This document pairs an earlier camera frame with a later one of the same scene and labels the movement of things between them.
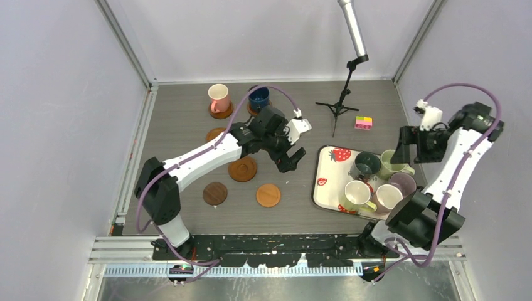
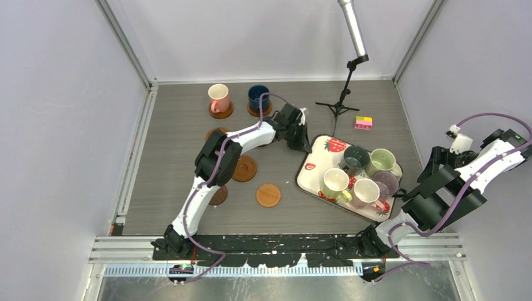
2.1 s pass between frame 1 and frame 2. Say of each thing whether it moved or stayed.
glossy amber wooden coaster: stayed
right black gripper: moved
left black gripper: moved
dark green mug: moved
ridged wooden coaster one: stayed
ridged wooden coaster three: stayed
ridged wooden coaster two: stayed
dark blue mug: stayed
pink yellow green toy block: stayed
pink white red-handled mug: moved
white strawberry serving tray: moved
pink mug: stayed
